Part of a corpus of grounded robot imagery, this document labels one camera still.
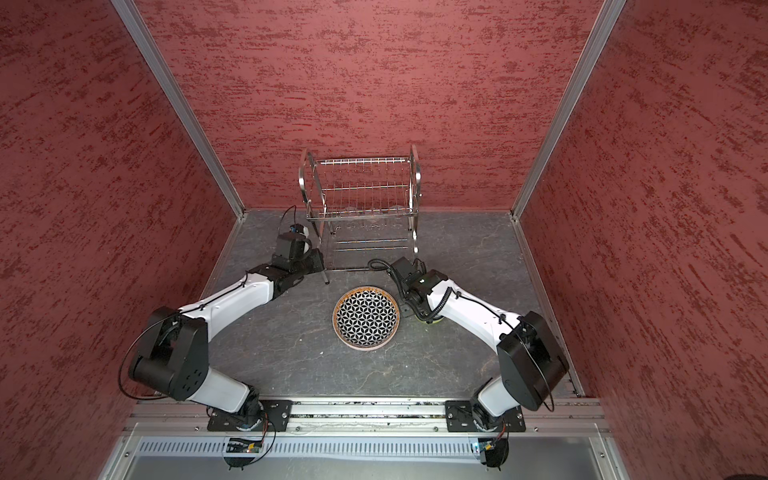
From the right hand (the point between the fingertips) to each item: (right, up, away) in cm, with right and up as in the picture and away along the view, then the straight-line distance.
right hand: (413, 308), depth 85 cm
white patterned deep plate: (-14, -4, +4) cm, 16 cm away
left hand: (-29, +14, +6) cm, 33 cm away
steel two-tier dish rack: (-16, +30, +18) cm, 39 cm away
